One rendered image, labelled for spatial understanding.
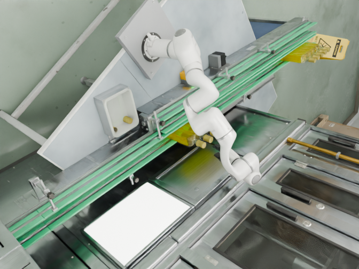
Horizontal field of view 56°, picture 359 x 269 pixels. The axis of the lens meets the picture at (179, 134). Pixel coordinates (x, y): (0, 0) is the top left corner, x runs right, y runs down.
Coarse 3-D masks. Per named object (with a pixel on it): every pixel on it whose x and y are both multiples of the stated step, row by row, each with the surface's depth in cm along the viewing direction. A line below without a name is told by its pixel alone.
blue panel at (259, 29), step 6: (252, 24) 296; (258, 24) 294; (264, 24) 291; (270, 24) 288; (276, 24) 286; (282, 24) 283; (258, 30) 279; (264, 30) 276; (270, 30) 274; (258, 36) 267
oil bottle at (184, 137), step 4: (176, 132) 187; (180, 132) 186; (184, 132) 186; (188, 132) 185; (168, 136) 192; (172, 136) 189; (176, 136) 186; (180, 136) 184; (184, 136) 182; (188, 136) 182; (192, 136) 182; (176, 140) 189; (180, 140) 186; (184, 140) 183; (188, 140) 181; (192, 140) 181; (184, 144) 185; (188, 144) 182; (192, 144) 182
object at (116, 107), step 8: (112, 96) 166; (120, 96) 178; (128, 96) 176; (104, 104) 164; (112, 104) 176; (120, 104) 180; (128, 104) 180; (112, 112) 178; (120, 112) 181; (128, 112) 183; (136, 112) 180; (112, 120) 179; (120, 120) 183; (136, 120) 182; (112, 128) 172; (120, 128) 180; (128, 128) 180
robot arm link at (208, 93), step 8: (192, 72) 149; (200, 72) 148; (192, 80) 147; (200, 80) 144; (208, 80) 145; (200, 88) 146; (208, 88) 143; (216, 88) 145; (192, 96) 149; (200, 96) 146; (208, 96) 145; (216, 96) 145; (192, 104) 148; (200, 104) 147; (208, 104) 148
